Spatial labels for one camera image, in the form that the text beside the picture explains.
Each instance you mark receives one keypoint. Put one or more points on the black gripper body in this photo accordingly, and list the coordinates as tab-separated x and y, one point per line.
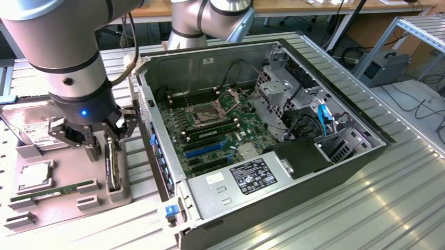
84	109

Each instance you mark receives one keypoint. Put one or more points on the green graphics card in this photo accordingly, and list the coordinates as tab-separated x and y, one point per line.
113	166

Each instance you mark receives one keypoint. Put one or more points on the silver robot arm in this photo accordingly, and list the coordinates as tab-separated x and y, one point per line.
53	39

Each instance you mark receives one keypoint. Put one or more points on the silver hard disk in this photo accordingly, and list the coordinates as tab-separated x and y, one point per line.
36	130

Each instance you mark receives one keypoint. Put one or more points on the grey parts rack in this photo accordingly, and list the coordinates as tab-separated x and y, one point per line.
70	169

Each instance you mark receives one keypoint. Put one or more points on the thin locking lever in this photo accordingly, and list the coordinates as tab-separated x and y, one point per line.
187	99

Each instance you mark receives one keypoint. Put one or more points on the silver CPU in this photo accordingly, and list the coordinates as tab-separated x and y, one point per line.
36	177

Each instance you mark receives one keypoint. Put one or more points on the blue disk carrier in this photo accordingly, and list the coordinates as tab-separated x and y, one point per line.
7	100

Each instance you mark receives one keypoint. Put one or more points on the CPU socket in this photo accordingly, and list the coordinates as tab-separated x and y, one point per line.
205	114

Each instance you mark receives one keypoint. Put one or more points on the black expansion slot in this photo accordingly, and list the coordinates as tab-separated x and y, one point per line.
212	168
209	164
203	145

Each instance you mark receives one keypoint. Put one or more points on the blue expansion slot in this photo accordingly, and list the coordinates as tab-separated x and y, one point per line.
205	151

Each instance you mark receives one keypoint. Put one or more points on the silver socket cover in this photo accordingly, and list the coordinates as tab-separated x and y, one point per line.
229	100

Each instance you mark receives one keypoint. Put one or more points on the green motherboard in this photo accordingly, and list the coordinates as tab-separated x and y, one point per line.
251	130

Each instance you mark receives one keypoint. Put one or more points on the blue case latch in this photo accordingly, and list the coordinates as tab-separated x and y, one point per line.
172	211

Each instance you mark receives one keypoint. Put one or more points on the silver chipset heat sink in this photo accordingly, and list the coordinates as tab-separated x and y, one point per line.
248	151

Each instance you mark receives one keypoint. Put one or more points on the grey power supply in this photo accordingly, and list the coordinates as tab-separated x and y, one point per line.
223	187

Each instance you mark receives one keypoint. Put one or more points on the silver disk bay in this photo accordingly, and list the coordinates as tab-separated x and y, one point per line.
275	86

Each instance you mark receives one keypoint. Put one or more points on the open black PC case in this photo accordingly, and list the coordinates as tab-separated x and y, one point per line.
244	224

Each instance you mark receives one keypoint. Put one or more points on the perforated silver drive cage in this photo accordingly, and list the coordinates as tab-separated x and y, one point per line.
344	151

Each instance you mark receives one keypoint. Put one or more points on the wooden desk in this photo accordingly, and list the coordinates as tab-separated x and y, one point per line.
313	7

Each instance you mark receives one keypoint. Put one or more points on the grey box unit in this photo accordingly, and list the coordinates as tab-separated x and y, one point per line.
390	70

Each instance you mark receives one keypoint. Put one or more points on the aluminium frame bench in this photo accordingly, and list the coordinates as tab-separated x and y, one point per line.
418	28

